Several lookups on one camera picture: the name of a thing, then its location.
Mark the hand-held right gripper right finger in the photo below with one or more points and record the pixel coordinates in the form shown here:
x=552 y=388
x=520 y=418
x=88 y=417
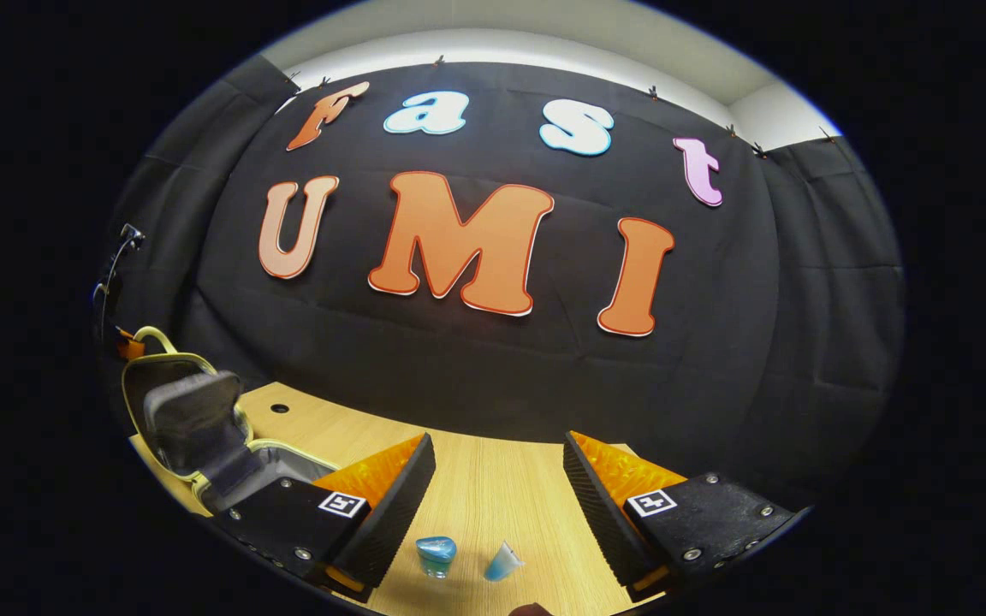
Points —
x=604 y=522

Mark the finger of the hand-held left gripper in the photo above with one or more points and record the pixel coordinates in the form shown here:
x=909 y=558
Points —
x=130 y=347

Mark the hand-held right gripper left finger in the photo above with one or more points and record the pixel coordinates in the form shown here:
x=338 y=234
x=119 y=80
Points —
x=394 y=522

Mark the blue skin care bottle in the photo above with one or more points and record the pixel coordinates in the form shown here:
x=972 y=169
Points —
x=436 y=554

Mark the pale yellow suitcase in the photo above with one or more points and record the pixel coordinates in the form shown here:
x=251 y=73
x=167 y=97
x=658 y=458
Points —
x=193 y=419

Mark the white and blue tube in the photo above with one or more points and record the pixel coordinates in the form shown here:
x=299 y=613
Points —
x=501 y=565

